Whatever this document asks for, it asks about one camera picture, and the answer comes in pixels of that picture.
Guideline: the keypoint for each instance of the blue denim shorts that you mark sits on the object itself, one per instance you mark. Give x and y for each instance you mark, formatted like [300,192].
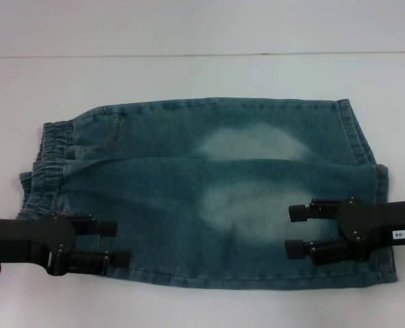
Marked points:
[189,188]

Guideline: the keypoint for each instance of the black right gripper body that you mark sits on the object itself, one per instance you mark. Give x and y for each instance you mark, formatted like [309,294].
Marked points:
[377,222]

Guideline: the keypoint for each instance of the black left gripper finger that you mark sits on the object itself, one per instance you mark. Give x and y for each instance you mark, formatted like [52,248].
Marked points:
[113,260]
[100,228]

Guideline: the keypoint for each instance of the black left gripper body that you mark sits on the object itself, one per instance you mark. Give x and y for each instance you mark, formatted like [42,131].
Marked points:
[24,239]

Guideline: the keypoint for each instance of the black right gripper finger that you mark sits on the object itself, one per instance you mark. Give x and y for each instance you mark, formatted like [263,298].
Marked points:
[325,251]
[315,210]

